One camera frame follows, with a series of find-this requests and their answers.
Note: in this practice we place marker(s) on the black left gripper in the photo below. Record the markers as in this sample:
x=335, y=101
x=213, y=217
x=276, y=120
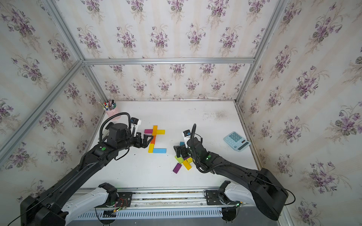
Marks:
x=144, y=143

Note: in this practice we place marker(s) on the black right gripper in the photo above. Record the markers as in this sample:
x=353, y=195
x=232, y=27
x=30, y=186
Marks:
x=177, y=149

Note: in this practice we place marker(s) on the orange wooden block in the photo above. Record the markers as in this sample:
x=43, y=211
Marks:
x=153, y=139

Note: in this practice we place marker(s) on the magenta wooden block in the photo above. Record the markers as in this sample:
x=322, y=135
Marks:
x=148, y=131

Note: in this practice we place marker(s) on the light blue wooden block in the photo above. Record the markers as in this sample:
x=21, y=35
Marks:
x=159, y=150

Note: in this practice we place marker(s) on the orange-yellow wooden block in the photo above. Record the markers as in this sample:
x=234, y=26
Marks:
x=154, y=131

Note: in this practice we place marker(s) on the yellow block near right arm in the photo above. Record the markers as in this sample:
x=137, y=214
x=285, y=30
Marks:
x=187, y=165

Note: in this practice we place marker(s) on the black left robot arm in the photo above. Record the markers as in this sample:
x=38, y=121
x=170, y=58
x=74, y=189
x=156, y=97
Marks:
x=50, y=207

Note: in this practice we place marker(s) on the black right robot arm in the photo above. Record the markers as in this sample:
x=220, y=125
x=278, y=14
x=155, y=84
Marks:
x=267, y=192

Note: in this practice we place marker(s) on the green wooden block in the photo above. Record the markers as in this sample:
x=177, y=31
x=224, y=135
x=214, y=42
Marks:
x=179, y=159

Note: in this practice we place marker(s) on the lemon yellow block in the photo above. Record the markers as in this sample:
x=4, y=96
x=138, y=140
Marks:
x=189, y=160

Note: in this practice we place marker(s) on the purple wooden block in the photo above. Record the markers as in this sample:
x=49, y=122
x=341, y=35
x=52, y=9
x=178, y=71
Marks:
x=177, y=168

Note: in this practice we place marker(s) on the pink metal pen bucket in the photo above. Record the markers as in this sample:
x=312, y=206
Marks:
x=112, y=112

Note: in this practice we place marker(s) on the light blue calculator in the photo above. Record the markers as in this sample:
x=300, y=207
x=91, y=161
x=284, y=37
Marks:
x=236, y=142

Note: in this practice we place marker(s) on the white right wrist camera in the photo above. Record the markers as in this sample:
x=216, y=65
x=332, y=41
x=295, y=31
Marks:
x=186, y=137

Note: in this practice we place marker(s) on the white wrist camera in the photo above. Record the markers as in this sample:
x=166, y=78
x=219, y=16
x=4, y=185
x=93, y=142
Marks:
x=135, y=123
x=186, y=137

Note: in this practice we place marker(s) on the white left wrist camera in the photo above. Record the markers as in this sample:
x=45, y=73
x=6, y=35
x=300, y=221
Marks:
x=135, y=123

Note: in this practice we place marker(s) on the aluminium front rail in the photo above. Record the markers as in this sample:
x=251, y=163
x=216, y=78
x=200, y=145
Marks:
x=167, y=200

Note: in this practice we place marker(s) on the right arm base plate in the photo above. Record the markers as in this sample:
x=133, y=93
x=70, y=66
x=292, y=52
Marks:
x=214, y=197

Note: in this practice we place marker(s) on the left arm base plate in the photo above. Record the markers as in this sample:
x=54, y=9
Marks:
x=122, y=200

